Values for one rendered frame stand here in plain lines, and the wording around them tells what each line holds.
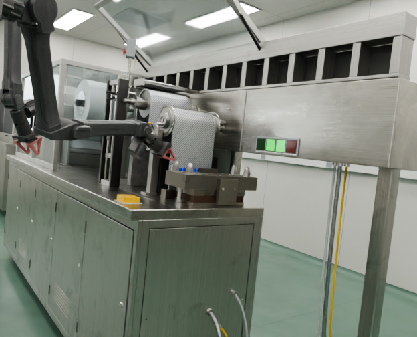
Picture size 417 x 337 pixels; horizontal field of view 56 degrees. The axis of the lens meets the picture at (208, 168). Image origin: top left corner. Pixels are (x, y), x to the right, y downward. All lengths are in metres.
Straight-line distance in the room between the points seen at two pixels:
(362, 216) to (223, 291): 2.64
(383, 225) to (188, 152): 0.87
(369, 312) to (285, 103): 0.89
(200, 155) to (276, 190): 3.12
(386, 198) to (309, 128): 0.39
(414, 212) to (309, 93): 2.50
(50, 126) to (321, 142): 0.97
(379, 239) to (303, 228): 3.06
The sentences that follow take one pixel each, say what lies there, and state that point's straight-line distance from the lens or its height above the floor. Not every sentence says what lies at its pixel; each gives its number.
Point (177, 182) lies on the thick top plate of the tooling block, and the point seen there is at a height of 0.99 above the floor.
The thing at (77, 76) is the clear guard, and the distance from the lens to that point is 2.69.
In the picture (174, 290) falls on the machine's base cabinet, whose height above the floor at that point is 0.57.
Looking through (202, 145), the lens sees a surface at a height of 1.15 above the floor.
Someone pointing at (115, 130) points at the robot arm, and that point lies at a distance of 1.50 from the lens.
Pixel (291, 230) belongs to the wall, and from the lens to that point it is 4.77.
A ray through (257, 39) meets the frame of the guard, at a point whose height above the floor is 1.67.
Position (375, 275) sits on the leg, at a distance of 1.65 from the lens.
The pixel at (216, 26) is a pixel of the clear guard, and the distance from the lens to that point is 2.06.
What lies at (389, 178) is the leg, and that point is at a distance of 1.59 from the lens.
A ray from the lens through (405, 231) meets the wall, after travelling 4.00.
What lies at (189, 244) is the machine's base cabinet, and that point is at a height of 0.76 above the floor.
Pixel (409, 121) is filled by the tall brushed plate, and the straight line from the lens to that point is 1.51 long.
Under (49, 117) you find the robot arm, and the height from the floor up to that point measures 1.19.
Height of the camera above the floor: 1.15
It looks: 3 degrees down
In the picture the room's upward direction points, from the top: 6 degrees clockwise
